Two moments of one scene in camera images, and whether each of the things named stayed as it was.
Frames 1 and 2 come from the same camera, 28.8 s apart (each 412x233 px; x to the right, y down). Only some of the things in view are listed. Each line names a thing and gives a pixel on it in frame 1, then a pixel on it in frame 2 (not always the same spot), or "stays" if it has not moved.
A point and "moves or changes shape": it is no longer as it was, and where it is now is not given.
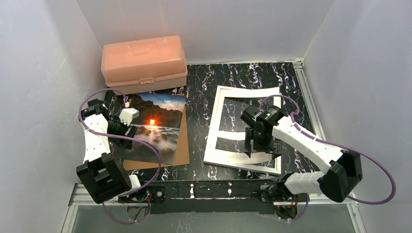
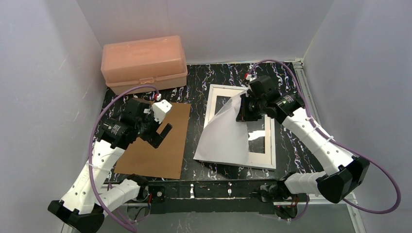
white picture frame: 222,163 to 271,122
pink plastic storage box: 145,64 stays
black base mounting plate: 202,196 stays
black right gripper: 261,146 to 246,109
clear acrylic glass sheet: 231,137 moves or changes shape
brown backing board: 129,165 moves or changes shape
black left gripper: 129,132 to 151,135
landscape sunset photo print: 158,123 to 226,140
